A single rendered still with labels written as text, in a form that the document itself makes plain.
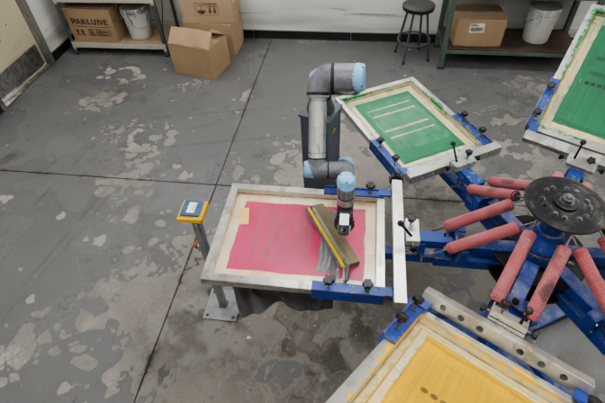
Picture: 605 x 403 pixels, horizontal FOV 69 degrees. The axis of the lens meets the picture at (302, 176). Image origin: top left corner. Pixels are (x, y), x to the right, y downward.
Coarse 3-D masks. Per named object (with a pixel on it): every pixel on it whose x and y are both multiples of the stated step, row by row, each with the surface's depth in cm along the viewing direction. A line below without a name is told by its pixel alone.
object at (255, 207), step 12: (252, 204) 222; (264, 204) 222; (276, 204) 221; (288, 204) 221; (300, 204) 221; (252, 216) 217; (360, 216) 214; (240, 228) 211; (252, 228) 211; (312, 228) 209; (360, 228) 208; (348, 240) 204; (360, 240) 203
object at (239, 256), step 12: (240, 240) 206; (252, 240) 206; (312, 240) 204; (240, 252) 201; (312, 252) 200; (360, 252) 199; (228, 264) 197; (240, 264) 196; (252, 264) 196; (264, 264) 196; (276, 264) 196; (288, 264) 195; (300, 264) 195; (312, 264) 195; (360, 264) 194; (324, 276) 190; (360, 276) 190
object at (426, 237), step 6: (420, 234) 194; (426, 234) 194; (432, 234) 194; (438, 234) 194; (420, 240) 192; (426, 240) 191; (432, 240) 191; (438, 240) 191; (444, 240) 191; (426, 246) 194; (432, 246) 193; (438, 246) 193
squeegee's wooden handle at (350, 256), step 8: (320, 208) 214; (320, 216) 210; (328, 216) 210; (328, 224) 206; (336, 232) 203; (336, 240) 199; (344, 240) 200; (344, 248) 196; (352, 256) 193; (352, 264) 191
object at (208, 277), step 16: (240, 192) 227; (256, 192) 226; (272, 192) 224; (288, 192) 223; (304, 192) 222; (320, 192) 222; (224, 208) 216; (224, 224) 209; (208, 256) 196; (208, 272) 190; (384, 272) 187; (256, 288) 187; (272, 288) 185; (288, 288) 184; (304, 288) 183
